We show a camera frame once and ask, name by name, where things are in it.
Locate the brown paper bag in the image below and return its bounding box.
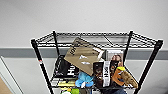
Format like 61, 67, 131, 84
63, 36, 105, 77

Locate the black box with white print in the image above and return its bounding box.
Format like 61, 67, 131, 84
52, 54, 81, 81

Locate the white box with photo print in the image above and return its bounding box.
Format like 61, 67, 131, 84
104, 49, 125, 66

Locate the blue plush toy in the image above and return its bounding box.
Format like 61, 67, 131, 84
74, 71, 95, 90

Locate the black box with white stripe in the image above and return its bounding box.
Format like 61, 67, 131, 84
92, 60, 116, 90

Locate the yellow green toy bowl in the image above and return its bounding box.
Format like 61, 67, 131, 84
57, 79, 81, 94

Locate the orange plush toy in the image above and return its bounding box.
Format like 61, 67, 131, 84
111, 66, 140, 90

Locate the blue cap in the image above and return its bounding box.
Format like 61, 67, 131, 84
111, 87, 128, 94

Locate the black wire shelf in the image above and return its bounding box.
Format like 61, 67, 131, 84
30, 30, 165, 94

